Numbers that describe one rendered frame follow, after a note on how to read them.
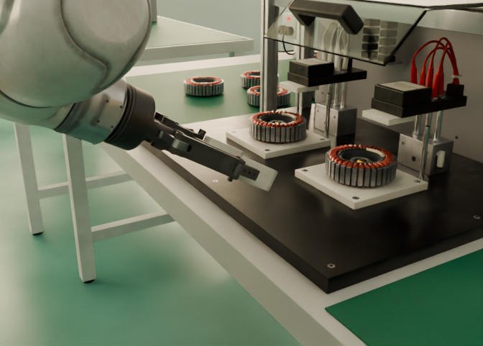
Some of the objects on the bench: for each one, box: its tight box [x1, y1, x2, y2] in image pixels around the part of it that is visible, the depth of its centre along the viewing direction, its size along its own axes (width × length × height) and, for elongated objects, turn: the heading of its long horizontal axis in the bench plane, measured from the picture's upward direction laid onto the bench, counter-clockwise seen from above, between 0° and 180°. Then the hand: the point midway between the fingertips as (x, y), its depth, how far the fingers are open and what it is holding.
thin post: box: [418, 125, 431, 181], centre depth 86 cm, size 2×2×10 cm
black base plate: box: [140, 104, 483, 294], centre depth 100 cm, size 47×64×2 cm
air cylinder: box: [315, 100, 357, 137], centre depth 115 cm, size 5×8×6 cm
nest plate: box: [226, 127, 331, 159], centre depth 109 cm, size 15×15×1 cm
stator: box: [184, 76, 224, 97], centre depth 154 cm, size 11×11×4 cm
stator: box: [325, 144, 397, 188], centre depth 88 cm, size 11×11×4 cm
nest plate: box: [295, 163, 428, 210], centre depth 89 cm, size 15×15×1 cm
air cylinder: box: [397, 129, 454, 176], centre depth 95 cm, size 5×8×6 cm
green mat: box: [125, 58, 316, 125], centre depth 163 cm, size 94×61×1 cm, turn 120°
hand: (241, 165), depth 77 cm, fingers open, 8 cm apart
